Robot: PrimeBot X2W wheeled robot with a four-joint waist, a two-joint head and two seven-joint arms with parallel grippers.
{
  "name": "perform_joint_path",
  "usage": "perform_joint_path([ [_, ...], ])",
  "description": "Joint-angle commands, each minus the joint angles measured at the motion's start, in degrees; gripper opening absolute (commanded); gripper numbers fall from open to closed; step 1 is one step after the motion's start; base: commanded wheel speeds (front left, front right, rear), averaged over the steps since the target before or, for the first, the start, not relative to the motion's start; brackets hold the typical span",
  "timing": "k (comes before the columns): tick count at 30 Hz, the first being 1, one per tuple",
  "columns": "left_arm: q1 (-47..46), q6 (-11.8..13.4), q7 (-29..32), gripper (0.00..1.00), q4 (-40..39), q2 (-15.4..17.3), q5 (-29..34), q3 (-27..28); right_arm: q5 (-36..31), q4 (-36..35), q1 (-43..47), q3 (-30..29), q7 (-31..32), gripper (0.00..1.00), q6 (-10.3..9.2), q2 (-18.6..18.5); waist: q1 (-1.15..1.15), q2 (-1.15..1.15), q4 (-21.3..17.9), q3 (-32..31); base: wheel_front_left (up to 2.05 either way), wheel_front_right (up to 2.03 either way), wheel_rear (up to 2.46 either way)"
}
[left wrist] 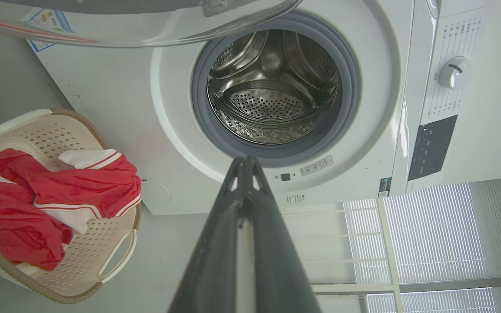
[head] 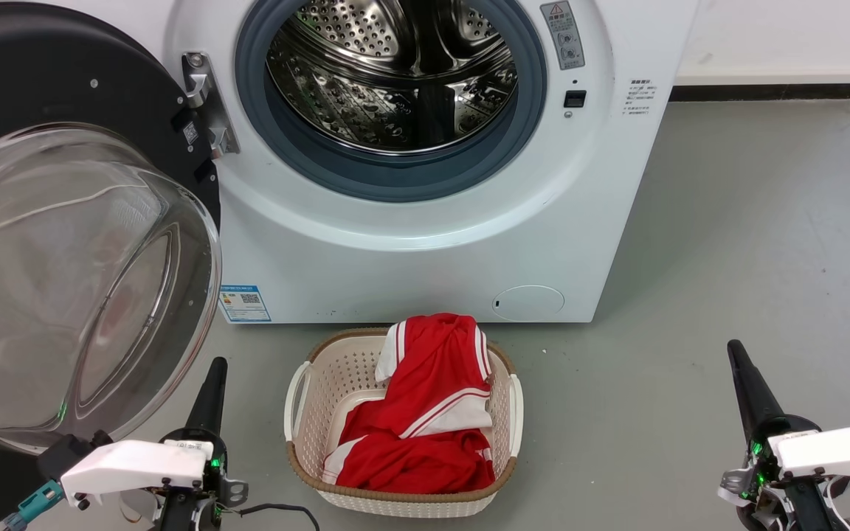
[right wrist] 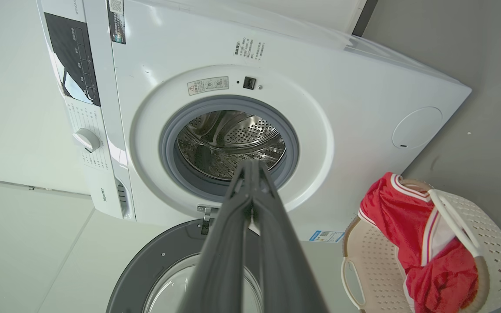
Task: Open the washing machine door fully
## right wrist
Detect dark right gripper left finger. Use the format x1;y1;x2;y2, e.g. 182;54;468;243
177;161;254;313

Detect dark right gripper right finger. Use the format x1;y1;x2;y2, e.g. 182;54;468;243
254;161;329;313

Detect grey round washer door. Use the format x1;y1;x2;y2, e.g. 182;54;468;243
106;219;263;313

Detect metal door hinge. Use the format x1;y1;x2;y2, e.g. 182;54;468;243
197;204;219;236

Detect white front-load washing machine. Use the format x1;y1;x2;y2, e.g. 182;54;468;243
37;0;472;244

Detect blue energy label sticker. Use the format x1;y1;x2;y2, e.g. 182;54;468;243
308;230;345;243

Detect red and white garment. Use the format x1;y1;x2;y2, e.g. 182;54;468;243
358;172;480;313

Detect steel perforated washer drum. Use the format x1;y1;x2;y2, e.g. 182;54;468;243
177;110;287;181

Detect white caution label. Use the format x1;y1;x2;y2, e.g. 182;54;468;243
187;77;230;96

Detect white control knob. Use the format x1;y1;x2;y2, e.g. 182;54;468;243
73;128;101;153

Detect round white filter cover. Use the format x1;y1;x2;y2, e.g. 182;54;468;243
391;107;444;150

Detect small printed text sticker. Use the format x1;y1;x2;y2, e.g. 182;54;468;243
233;37;267;60

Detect black control display panel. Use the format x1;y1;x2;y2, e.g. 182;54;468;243
44;13;101;107

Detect dark product sticker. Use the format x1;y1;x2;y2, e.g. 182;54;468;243
107;0;127;45

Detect black baseboard strip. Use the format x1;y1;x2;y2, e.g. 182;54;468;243
352;0;378;37

